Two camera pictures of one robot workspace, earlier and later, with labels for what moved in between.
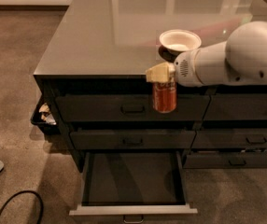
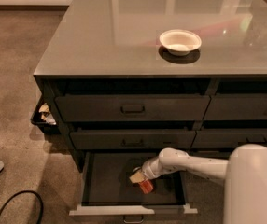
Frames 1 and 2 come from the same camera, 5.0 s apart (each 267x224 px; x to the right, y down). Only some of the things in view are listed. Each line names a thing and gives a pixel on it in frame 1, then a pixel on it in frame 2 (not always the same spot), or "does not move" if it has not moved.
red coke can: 164,96 -> 147,187
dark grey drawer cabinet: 92,77 does not move
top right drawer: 245,106 does not move
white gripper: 184,68 -> 147,169
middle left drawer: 133,139 does not move
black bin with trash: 45,117 does not move
